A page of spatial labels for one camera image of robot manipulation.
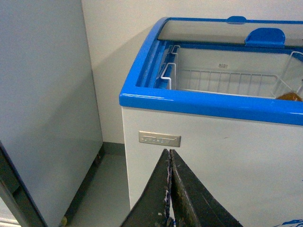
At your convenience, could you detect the silver brand plate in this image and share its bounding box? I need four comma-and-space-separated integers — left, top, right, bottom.
138, 131, 181, 148

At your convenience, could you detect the white wire freezer basket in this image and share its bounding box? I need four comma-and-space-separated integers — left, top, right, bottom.
155, 45, 303, 100

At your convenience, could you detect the white chest freezer blue rim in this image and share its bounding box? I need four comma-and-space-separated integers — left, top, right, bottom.
119, 17, 303, 227

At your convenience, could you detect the brown item in freezer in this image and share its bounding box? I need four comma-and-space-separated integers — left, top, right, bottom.
276, 92, 303, 102

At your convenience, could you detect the glass sliding freezer lid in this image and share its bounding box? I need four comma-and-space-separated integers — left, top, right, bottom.
158, 16, 303, 48

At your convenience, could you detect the grey upright cabinet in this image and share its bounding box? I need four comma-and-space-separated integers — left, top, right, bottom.
0, 0, 103, 227

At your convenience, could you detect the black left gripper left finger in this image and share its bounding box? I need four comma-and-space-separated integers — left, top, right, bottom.
121, 149, 174, 227

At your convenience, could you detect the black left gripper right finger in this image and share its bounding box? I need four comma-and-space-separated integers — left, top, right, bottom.
170, 149, 242, 227

